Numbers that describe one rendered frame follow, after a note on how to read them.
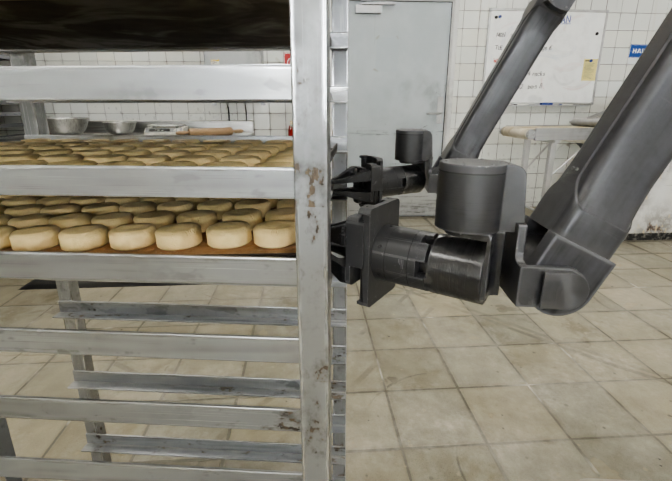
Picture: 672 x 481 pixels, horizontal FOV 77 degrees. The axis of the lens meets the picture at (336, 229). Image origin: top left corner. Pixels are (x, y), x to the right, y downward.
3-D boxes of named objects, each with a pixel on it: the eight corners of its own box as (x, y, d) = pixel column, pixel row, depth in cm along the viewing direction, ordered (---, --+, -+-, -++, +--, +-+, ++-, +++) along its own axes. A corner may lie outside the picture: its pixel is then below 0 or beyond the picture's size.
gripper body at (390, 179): (373, 213, 79) (405, 208, 82) (374, 158, 76) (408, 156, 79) (356, 206, 84) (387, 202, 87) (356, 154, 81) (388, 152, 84)
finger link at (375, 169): (335, 207, 74) (379, 202, 78) (334, 167, 72) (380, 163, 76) (319, 200, 80) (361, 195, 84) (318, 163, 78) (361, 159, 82)
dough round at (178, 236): (169, 254, 45) (166, 236, 44) (149, 245, 48) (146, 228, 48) (211, 242, 48) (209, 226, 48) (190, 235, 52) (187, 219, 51)
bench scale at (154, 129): (144, 136, 335) (142, 125, 332) (152, 134, 365) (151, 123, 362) (183, 136, 340) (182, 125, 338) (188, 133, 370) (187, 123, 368)
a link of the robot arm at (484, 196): (587, 312, 34) (543, 272, 43) (615, 170, 31) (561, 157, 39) (439, 307, 35) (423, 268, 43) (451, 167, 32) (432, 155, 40)
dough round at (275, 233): (290, 233, 51) (289, 217, 50) (304, 244, 47) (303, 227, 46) (249, 239, 49) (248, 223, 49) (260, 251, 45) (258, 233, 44)
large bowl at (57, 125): (26, 137, 328) (22, 118, 324) (54, 134, 365) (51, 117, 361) (77, 137, 331) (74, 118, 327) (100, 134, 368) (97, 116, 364)
